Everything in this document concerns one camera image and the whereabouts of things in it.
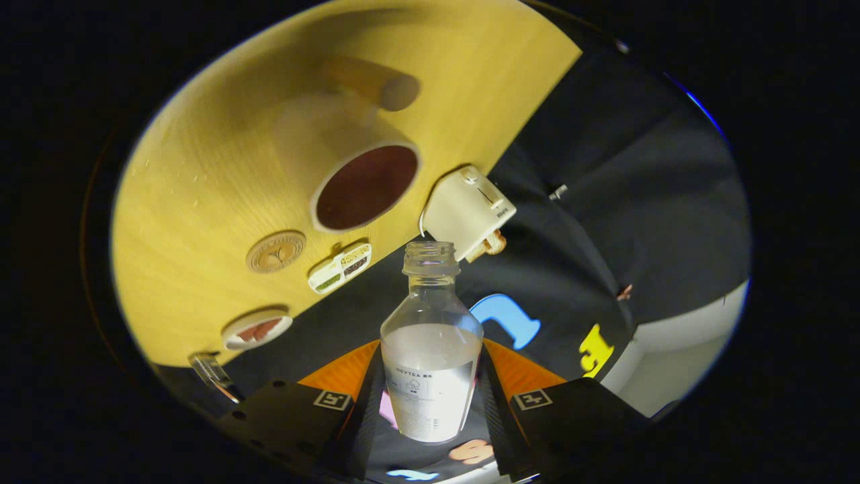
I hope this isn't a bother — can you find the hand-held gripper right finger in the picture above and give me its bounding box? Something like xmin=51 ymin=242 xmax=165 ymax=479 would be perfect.
xmin=469 ymin=339 xmax=651 ymax=481

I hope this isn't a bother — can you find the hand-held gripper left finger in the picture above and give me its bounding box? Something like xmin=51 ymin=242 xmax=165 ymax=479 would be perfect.
xmin=216 ymin=340 xmax=390 ymax=481

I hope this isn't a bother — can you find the clear juice bottle white label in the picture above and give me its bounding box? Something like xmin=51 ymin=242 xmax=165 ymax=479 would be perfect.
xmin=380 ymin=242 xmax=484 ymax=446

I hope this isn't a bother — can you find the round wooden coaster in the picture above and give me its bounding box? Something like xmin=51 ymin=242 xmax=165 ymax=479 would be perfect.
xmin=246 ymin=231 xmax=307 ymax=274

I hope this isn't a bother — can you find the cream cup wooden handle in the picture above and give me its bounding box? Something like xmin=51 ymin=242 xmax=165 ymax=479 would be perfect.
xmin=272 ymin=57 xmax=422 ymax=234

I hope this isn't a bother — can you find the small silver foil cone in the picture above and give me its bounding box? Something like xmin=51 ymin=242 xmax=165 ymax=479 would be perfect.
xmin=189 ymin=352 xmax=243 ymax=404

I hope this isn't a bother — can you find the white round plate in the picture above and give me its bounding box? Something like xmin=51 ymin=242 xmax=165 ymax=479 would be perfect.
xmin=222 ymin=309 xmax=294 ymax=351

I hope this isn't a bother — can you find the white compartment snack tray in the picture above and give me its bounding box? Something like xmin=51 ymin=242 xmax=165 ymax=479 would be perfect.
xmin=308 ymin=243 xmax=372 ymax=295

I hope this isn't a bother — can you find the cream toaster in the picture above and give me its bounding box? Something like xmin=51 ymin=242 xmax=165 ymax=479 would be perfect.
xmin=423 ymin=166 xmax=517 ymax=263

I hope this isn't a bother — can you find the wooden table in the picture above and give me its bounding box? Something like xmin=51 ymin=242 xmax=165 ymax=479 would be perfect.
xmin=111 ymin=0 xmax=583 ymax=369

